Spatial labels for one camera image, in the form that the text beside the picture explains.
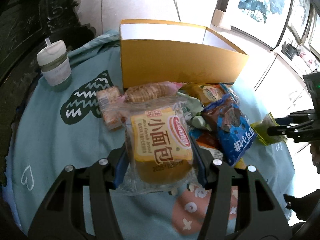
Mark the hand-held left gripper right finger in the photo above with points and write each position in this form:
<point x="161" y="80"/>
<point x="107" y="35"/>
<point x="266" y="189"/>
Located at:
<point x="198" y="166"/>

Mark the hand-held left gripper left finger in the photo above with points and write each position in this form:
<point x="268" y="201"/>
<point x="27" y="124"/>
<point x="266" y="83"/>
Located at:
<point x="120" y="166"/>

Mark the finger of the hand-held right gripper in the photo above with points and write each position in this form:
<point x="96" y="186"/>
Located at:
<point x="280" y="130"/>
<point x="295" y="117"/>

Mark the yellow label bread packet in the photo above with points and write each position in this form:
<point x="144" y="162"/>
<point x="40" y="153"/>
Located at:
<point x="160" y="135"/>

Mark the yellow cardboard box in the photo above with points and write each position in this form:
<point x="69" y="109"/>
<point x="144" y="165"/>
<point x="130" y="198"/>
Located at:
<point x="175" y="62"/>

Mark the person's right hand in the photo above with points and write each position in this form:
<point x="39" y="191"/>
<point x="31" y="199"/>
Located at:
<point x="316" y="158"/>

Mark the red snack packet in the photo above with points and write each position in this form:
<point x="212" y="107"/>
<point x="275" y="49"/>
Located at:
<point x="207" y="140"/>

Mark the pile of white red packets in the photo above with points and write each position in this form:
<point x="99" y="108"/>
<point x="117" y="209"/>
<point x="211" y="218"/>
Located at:
<point x="308" y="61"/>

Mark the white cabinet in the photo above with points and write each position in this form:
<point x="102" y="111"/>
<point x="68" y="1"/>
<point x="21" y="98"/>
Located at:
<point x="277" y="80"/>

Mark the pale green snack packet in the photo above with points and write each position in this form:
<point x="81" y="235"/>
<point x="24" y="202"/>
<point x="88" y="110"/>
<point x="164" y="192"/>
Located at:
<point x="193" y="105"/>
<point x="198" y="121"/>

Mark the black desk organizer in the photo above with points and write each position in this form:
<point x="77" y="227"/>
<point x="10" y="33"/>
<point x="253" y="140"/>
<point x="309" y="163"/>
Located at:
<point x="290" y="51"/>

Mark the blue cookie packet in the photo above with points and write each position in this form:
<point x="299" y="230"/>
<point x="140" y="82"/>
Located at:
<point x="232" y="130"/>

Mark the narrow framed painting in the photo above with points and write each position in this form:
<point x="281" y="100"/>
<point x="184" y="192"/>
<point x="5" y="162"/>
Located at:
<point x="316" y="37"/>

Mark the teal printed tablecloth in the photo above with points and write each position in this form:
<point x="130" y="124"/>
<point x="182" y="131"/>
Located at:
<point x="62" y="142"/>

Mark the orange biscuit packet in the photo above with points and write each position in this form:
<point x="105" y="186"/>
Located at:
<point x="110" y="102"/>

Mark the yellow cake packet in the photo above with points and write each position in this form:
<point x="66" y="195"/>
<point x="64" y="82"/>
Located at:
<point x="207" y="93"/>

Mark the clear round cracker packet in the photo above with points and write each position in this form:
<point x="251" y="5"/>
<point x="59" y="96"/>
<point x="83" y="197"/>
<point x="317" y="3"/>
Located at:
<point x="147" y="92"/>

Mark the person's dark clothing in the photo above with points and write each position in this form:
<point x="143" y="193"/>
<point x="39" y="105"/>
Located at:
<point x="305" y="207"/>

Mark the framed ink painting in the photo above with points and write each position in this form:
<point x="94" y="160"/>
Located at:
<point x="301" y="7"/>

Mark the framed lotus painting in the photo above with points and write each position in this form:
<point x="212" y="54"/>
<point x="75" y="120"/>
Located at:
<point x="257" y="0"/>

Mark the white lidded cup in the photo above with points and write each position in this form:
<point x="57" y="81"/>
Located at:
<point x="55" y="67"/>

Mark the cardboard corner protector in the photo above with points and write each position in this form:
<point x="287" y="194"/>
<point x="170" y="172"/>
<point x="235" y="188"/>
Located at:
<point x="218" y="17"/>

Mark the dark carved wooden furniture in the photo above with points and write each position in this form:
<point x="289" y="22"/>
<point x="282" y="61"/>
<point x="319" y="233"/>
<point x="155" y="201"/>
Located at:
<point x="25" y="17"/>

